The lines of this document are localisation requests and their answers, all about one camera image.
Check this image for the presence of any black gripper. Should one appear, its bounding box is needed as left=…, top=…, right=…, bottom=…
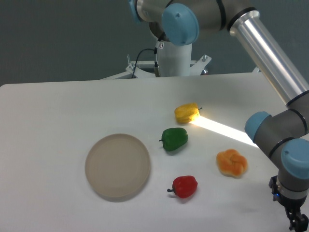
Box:
left=269, top=176, right=309, bottom=232

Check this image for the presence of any red bell pepper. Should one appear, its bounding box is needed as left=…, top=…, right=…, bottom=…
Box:
left=167, top=175, right=198, bottom=199

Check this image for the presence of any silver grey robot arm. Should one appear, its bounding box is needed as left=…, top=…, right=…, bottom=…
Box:
left=129, top=0, right=309, bottom=232

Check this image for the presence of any green bell pepper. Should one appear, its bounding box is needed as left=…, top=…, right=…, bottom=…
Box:
left=160, top=128, right=188, bottom=152

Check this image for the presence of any yellow bell pepper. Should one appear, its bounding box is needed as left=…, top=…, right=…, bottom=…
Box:
left=174, top=102, right=202, bottom=124

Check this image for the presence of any knotted bread roll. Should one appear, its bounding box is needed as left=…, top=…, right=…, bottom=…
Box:
left=216, top=149, right=248, bottom=178

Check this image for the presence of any beige round plate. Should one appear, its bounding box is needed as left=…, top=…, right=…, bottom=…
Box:
left=84, top=133, right=151, bottom=201

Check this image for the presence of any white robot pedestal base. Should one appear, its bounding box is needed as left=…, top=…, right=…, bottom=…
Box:
left=100, top=21, right=260, bottom=80

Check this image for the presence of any black cable with connector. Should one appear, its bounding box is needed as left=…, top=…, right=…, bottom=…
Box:
left=131, top=32, right=167, bottom=78

